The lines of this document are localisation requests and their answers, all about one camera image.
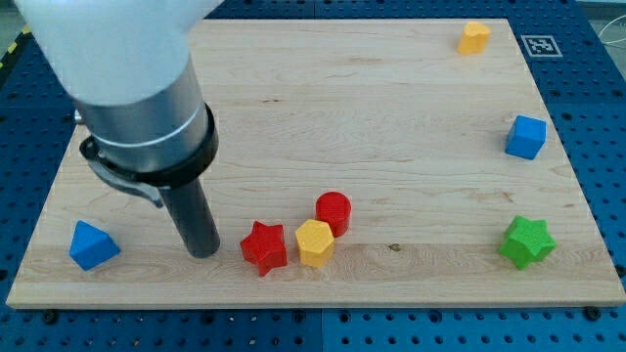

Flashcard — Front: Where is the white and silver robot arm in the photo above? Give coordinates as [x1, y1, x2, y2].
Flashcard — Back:
[16, 0, 223, 172]

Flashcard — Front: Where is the yellow heart block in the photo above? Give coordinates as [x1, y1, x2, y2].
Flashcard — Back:
[457, 22, 491, 55]

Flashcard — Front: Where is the red cylinder block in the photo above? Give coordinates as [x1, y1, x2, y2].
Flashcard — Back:
[315, 192, 352, 238]

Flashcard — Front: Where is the light wooden board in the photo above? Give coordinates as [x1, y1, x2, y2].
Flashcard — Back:
[7, 20, 625, 310]

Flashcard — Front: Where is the yellow hexagon block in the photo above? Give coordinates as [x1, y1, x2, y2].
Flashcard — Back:
[295, 219, 335, 268]

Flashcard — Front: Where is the red star block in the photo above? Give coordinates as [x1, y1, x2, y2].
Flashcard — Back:
[240, 221, 288, 277]

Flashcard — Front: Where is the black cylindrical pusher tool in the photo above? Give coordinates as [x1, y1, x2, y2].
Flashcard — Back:
[79, 106, 220, 258]

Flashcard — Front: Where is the blue cube block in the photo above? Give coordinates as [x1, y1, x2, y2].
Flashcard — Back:
[505, 115, 547, 160]

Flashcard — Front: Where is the green star block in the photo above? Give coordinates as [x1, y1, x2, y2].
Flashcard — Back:
[498, 215, 558, 270]

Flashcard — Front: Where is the blue triangular prism block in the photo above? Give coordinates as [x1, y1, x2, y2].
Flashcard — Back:
[68, 220, 120, 271]

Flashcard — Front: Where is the white fiducial marker tag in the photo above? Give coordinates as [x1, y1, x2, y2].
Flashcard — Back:
[521, 34, 562, 58]

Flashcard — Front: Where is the white cable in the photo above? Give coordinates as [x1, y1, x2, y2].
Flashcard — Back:
[597, 13, 626, 48]

